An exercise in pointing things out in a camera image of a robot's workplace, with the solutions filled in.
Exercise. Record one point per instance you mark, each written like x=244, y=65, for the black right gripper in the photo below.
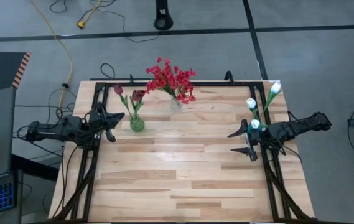
x=268, y=134

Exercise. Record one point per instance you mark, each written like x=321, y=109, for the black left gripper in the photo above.
x=100, y=127

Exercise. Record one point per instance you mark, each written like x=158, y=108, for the white artificial tulip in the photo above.
x=251, y=103
x=255, y=124
x=276, y=87

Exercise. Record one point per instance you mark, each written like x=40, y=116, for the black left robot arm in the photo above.
x=55, y=130

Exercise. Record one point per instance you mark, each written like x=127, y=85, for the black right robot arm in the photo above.
x=307, y=124

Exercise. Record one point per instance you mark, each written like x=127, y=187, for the blue glass vase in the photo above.
x=250, y=130

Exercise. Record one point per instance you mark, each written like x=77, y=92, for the green glass vase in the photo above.
x=137, y=123

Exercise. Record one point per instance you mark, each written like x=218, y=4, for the clear glass vase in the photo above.
x=176, y=105

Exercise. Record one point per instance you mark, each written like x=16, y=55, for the white label strip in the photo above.
x=274, y=81

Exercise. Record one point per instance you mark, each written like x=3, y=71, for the black pole stand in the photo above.
x=163, y=21

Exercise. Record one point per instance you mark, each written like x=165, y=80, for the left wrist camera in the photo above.
x=95, y=118

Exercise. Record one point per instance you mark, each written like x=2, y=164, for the black aluminium table frame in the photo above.
x=195, y=84

